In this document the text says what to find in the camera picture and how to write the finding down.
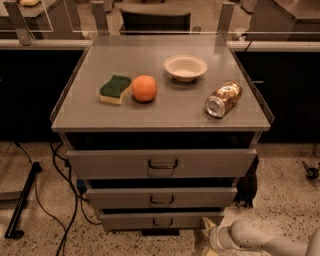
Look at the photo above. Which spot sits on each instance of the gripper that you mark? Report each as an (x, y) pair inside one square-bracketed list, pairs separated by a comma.
[(215, 239)]

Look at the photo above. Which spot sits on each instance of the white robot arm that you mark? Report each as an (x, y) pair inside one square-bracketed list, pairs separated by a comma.
[(243, 236)]

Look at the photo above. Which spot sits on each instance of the grey top drawer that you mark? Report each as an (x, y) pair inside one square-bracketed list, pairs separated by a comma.
[(137, 164)]

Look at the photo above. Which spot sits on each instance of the grey drawer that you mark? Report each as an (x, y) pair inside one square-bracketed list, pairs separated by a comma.
[(161, 197), (142, 221), (137, 164)]

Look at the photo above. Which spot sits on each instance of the grey middle drawer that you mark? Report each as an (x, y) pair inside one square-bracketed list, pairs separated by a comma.
[(161, 197)]

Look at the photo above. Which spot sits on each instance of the grey bottom drawer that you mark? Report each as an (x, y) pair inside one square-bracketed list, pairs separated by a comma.
[(142, 221)]

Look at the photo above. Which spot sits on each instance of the grey drawer cabinet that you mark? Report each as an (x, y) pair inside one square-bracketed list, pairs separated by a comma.
[(174, 120)]

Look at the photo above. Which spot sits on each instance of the black caster wheel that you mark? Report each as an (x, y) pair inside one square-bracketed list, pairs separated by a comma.
[(312, 173)]

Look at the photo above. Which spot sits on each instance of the gold soda can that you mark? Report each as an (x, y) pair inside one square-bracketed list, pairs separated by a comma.
[(222, 100)]

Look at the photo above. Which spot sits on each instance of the orange fruit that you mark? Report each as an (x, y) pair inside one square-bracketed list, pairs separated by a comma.
[(144, 88)]

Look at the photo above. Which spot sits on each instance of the white bowl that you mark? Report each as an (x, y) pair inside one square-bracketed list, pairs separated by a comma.
[(185, 68)]

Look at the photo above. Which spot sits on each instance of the green yellow sponge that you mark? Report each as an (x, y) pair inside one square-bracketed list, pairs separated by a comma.
[(115, 89)]

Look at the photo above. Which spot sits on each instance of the black floor stand bar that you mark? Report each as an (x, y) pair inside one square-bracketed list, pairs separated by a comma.
[(12, 232)]

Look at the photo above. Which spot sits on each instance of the black chair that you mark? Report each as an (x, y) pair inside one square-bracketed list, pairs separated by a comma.
[(150, 23)]

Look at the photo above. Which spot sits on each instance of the grey metal post right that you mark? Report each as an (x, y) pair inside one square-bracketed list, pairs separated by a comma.
[(225, 18)]

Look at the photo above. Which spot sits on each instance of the grey metal post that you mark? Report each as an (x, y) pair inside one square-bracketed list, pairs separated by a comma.
[(100, 17), (225, 18), (23, 34)]

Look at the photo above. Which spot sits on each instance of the grey metal post middle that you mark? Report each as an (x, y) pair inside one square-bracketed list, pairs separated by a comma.
[(100, 17)]

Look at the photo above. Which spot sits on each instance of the grey metal post left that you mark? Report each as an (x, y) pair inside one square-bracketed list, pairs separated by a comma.
[(23, 34)]

